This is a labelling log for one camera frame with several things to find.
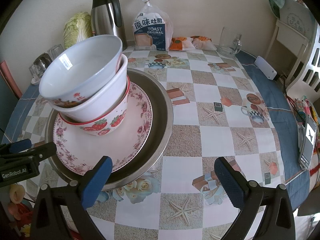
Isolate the strawberry pattern bowl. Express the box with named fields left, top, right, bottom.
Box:
left=58, top=76, right=131, bottom=136

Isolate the napa cabbage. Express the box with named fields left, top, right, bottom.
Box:
left=63, top=12, right=93, bottom=49

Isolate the clear glass mug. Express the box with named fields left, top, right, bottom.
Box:
left=217, top=27, right=242, bottom=57

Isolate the colourful toys pile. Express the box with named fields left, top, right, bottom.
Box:
left=291, top=96, right=320, bottom=136

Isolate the smartphone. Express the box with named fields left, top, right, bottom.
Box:
left=298, top=115, right=317, bottom=170

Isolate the toast bread bag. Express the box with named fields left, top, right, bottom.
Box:
left=132, top=0, right=174, bottom=51

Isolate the orange snack packet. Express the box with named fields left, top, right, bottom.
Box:
left=169, top=37, right=195, bottom=51
left=191, top=35, right=216, bottom=50

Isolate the small white bowl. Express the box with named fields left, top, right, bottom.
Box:
left=49, top=54, right=129, bottom=122

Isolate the person's left hand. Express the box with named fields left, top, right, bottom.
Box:
left=8, top=184, right=25, bottom=220

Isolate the glass tray with cups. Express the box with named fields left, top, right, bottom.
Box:
left=29, top=44, right=64, bottom=85

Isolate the floral rimmed round plate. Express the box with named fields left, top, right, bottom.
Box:
left=53, top=82, right=153, bottom=175

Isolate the stainless steel round pan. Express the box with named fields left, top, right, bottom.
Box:
left=45, top=68, right=174, bottom=191

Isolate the checkered tablecloth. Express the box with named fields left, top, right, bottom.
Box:
left=1, top=45, right=313, bottom=240

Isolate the stainless steel thermos jug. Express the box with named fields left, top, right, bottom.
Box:
left=91, top=0, right=127, bottom=50

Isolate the orange snack packet right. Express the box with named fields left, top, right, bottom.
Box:
left=191, top=35, right=216, bottom=50

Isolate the orange snack packet left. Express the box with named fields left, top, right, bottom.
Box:
left=169, top=37, right=195, bottom=51

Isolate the large white blue bowl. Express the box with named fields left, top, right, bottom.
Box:
left=39, top=35, right=123, bottom=108

